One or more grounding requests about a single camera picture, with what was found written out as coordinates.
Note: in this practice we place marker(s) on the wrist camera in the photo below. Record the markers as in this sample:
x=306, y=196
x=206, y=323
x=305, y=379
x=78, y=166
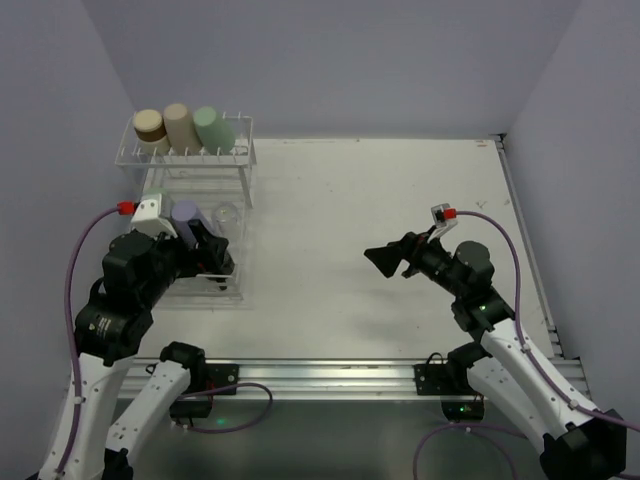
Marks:
x=445, y=219
x=152, y=217

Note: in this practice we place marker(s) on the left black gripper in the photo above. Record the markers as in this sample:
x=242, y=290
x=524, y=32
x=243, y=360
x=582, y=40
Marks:
x=208, y=248

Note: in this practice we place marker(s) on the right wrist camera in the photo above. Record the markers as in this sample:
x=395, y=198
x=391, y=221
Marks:
x=445, y=219

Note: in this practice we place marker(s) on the lavender cup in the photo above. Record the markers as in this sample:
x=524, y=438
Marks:
x=183, y=214

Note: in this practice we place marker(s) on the black mug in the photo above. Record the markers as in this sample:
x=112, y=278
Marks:
x=217, y=267

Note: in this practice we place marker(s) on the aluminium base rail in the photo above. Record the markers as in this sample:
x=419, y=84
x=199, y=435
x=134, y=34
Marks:
x=332, y=380

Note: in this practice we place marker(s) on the green cup upper shelf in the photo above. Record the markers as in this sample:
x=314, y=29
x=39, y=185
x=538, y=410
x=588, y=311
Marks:
x=215, y=134

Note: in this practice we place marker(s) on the brown and cream cup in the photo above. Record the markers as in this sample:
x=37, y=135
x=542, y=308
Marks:
x=151, y=132

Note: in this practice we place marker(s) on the clear faceted glass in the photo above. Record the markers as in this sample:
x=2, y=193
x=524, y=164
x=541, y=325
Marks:
x=228, y=218

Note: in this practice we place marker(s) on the white wire dish rack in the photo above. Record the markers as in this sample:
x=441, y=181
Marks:
x=207, y=180

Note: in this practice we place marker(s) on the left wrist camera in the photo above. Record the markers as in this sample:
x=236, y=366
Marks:
x=152, y=217

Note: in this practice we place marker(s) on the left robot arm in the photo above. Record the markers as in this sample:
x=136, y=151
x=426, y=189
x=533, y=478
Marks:
x=137, y=271

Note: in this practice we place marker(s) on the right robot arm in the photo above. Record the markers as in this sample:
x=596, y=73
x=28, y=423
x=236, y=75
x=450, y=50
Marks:
x=572, y=436

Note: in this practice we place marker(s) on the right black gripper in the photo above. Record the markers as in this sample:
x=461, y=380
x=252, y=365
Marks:
x=409, y=255

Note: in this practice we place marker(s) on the green cup lower shelf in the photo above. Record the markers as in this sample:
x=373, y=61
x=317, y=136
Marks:
x=156, y=192

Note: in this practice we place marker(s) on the beige cup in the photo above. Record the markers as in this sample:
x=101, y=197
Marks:
x=180, y=129

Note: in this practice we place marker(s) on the green cup shelf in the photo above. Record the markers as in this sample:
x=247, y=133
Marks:
x=215, y=134
x=156, y=192

